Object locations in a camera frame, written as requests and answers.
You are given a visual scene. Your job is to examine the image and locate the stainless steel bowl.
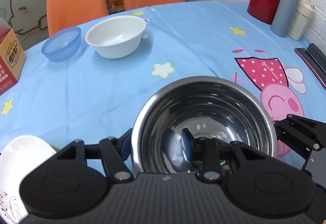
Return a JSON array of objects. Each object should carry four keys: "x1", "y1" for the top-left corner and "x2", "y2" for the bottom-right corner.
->
[{"x1": 131, "y1": 76, "x2": 277, "y2": 173}]

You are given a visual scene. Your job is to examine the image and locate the white ribbed bowl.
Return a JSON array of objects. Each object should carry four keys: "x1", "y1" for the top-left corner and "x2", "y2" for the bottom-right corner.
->
[{"x1": 85, "y1": 15, "x2": 146, "y2": 59}]

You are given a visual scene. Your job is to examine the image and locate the blue cartoon tablecloth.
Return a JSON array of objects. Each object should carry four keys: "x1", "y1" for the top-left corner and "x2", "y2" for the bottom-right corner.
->
[{"x1": 1, "y1": 1, "x2": 325, "y2": 148}]

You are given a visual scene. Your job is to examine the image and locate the black phone with pink case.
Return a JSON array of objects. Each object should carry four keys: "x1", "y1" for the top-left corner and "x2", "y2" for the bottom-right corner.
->
[{"x1": 294, "y1": 48, "x2": 325, "y2": 89}]

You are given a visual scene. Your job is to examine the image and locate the white floral plate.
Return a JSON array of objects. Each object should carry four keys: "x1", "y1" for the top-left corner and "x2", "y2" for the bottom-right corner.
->
[{"x1": 1, "y1": 135, "x2": 56, "y2": 223}]

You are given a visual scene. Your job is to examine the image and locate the grey-blue tumbler bottle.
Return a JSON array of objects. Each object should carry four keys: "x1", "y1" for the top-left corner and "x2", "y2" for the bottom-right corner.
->
[{"x1": 270, "y1": 0, "x2": 299, "y2": 38}]

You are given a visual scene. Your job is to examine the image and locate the blue translucent plastic bowl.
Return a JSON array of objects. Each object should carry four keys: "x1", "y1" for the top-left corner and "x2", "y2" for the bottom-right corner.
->
[{"x1": 41, "y1": 27, "x2": 81, "y2": 62}]

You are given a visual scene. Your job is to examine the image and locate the cream white cup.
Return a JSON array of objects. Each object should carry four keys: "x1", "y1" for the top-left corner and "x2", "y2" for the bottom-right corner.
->
[{"x1": 287, "y1": 0, "x2": 315, "y2": 41}]

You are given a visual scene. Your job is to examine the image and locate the red cracker cardboard box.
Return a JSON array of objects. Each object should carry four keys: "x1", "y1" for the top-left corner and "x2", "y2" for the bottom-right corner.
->
[{"x1": 0, "y1": 18, "x2": 26, "y2": 94}]

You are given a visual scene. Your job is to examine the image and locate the left orange chair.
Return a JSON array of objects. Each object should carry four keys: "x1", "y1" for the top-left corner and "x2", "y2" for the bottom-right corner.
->
[{"x1": 46, "y1": 0, "x2": 108, "y2": 36}]

